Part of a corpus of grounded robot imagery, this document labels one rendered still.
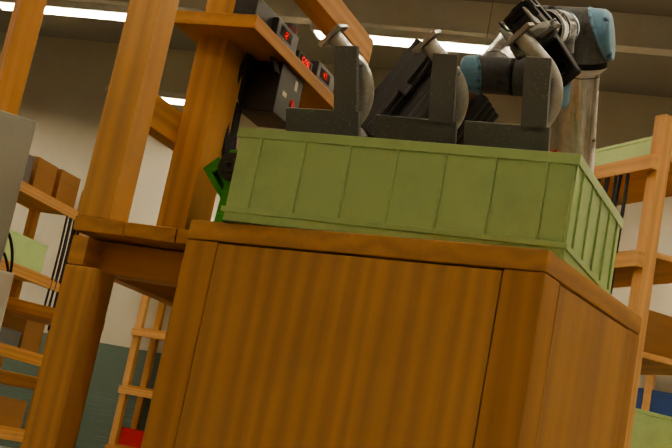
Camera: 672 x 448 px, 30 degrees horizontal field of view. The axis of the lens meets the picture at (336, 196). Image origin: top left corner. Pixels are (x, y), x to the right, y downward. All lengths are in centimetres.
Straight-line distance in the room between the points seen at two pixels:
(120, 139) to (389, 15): 832
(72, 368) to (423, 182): 121
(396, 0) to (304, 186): 922
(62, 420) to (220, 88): 104
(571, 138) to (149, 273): 104
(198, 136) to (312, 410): 153
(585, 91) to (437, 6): 839
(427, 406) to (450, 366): 7
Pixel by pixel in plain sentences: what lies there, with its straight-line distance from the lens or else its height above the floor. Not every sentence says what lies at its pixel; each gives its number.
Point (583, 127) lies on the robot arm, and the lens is 289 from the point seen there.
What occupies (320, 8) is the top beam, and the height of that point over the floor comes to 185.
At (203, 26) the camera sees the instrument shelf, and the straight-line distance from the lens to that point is 347.
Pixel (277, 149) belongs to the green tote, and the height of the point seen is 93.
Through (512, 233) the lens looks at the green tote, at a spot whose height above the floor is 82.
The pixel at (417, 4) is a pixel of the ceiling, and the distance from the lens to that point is 1128.
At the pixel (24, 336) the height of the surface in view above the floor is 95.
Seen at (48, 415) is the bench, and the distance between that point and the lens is 302.
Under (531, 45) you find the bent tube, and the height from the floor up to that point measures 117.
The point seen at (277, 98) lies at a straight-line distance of 359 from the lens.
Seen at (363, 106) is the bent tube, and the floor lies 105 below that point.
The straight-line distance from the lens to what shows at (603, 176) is 622.
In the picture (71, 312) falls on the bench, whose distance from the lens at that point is 303.
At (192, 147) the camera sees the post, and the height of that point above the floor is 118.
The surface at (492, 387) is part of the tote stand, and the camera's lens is 192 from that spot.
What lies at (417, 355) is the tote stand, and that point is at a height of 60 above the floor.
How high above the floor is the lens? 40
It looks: 12 degrees up
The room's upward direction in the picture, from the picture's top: 11 degrees clockwise
